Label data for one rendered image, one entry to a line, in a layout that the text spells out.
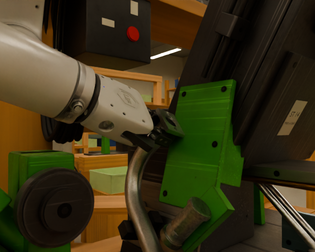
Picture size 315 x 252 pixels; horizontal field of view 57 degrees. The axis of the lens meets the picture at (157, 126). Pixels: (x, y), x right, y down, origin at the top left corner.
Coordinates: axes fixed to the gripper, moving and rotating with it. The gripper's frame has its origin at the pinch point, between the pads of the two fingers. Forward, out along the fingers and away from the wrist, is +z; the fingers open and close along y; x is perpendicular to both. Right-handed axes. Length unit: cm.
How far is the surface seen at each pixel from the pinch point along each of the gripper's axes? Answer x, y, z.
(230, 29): -19.5, 1.7, -2.0
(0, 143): 24.5, 12.8, -16.9
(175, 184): 3.4, -8.5, 3.0
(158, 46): 213, 989, 635
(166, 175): 4.5, -5.9, 3.0
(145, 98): 283, 629, 481
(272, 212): 15, 2, 71
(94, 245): 43.0, 2.9, 15.3
